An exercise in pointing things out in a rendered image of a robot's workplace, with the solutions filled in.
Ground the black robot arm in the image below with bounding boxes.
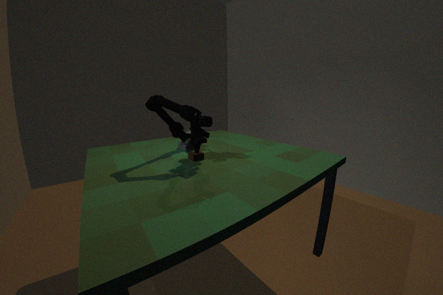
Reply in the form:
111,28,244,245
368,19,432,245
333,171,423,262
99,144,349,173
145,95,212,143

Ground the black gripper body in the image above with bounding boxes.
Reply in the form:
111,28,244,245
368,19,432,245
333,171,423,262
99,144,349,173
187,126,207,144

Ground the brown block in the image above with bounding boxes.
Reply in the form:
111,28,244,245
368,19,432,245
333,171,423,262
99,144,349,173
188,151,204,161

